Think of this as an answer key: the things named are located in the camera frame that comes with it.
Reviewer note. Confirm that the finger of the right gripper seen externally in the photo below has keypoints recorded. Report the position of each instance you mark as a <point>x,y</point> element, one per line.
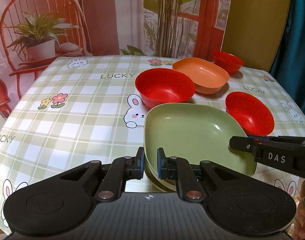
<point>248,144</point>

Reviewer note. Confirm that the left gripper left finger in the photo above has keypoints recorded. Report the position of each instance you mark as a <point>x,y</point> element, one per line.
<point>113,177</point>

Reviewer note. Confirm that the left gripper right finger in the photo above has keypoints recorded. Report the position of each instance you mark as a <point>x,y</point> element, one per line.
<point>179,169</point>

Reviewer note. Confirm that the green square plate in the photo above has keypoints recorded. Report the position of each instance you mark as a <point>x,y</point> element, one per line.
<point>196,133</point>

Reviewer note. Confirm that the orange square plate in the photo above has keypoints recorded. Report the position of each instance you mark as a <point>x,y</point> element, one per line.
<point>207,77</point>

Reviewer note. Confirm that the red bowl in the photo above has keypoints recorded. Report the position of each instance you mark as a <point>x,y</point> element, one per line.
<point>162,85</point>
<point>252,114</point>

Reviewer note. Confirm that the operator hand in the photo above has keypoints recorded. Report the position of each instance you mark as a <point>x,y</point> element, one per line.
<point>299,221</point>

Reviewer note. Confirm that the green plaid tablecloth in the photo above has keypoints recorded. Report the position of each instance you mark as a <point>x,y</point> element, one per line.
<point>83,109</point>

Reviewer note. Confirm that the red bowl far corner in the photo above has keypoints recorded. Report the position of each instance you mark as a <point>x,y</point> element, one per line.
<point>227,61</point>

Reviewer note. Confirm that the teal curtain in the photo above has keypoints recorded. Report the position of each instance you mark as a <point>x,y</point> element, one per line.
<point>288,67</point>

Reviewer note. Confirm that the wooden headboard panel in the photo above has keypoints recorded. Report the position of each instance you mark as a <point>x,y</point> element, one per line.
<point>254,30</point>

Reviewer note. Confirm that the printed room backdrop cloth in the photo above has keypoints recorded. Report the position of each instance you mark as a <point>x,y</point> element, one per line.
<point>33,33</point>

